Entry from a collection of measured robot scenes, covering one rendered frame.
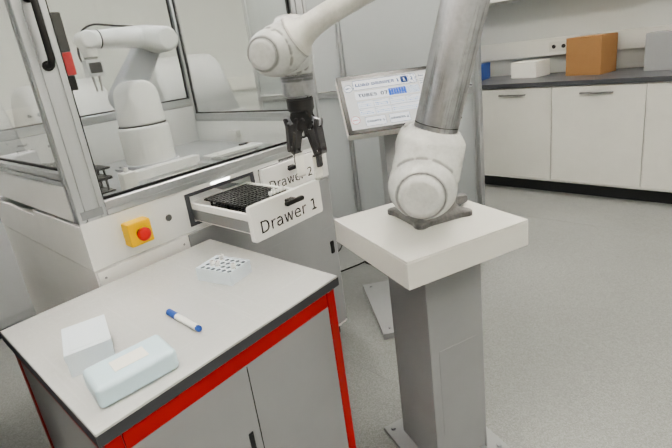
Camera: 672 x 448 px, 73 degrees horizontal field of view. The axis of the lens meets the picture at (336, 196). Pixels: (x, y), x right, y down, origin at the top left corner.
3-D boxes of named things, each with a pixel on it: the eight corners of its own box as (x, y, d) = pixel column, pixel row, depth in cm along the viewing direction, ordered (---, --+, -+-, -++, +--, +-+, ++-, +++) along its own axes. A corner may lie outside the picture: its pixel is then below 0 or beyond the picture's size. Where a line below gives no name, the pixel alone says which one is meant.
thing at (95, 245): (328, 175, 202) (324, 143, 198) (94, 272, 131) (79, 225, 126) (207, 163, 264) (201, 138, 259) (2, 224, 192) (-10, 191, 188)
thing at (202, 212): (315, 207, 151) (312, 190, 149) (255, 236, 133) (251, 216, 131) (240, 195, 177) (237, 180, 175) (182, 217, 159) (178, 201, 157)
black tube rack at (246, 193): (289, 207, 153) (286, 189, 151) (248, 226, 141) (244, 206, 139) (248, 200, 167) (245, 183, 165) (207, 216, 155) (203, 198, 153)
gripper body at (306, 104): (319, 94, 126) (323, 127, 129) (298, 95, 131) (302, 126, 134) (300, 98, 121) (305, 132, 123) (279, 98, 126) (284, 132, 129)
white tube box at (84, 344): (117, 359, 95) (111, 338, 93) (71, 378, 91) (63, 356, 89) (110, 333, 105) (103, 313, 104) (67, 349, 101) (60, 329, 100)
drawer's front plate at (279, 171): (317, 177, 194) (313, 152, 191) (266, 198, 174) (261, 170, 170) (314, 176, 195) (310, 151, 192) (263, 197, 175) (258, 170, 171)
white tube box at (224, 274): (252, 271, 127) (249, 259, 126) (232, 286, 120) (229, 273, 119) (218, 266, 133) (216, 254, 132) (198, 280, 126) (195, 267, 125)
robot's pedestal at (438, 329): (510, 451, 150) (507, 237, 127) (436, 496, 138) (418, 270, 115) (450, 396, 176) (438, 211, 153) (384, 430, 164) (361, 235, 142)
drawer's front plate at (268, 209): (323, 210, 151) (318, 179, 148) (255, 244, 131) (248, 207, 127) (319, 210, 152) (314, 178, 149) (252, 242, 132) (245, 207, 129)
